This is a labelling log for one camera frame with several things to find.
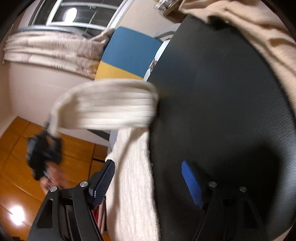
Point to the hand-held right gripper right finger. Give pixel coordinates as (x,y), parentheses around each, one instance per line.
(193,185)

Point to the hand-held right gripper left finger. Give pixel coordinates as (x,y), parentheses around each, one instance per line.
(104,183)

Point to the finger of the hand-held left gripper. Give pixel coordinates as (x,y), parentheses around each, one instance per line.
(49,131)

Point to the cream knitted sweater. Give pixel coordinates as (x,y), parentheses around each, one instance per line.
(129,185)

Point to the person's left hand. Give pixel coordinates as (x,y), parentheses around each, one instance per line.
(57,177)

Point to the starfish print curtain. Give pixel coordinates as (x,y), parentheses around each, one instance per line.
(53,51)

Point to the grey yellow blue sofa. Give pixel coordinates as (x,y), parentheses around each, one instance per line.
(129,51)

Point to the window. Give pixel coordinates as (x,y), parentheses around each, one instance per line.
(81,14)

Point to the beige sweater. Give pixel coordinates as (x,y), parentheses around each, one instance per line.
(266,34)

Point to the wooden desk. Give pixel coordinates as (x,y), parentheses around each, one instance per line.
(173,10)

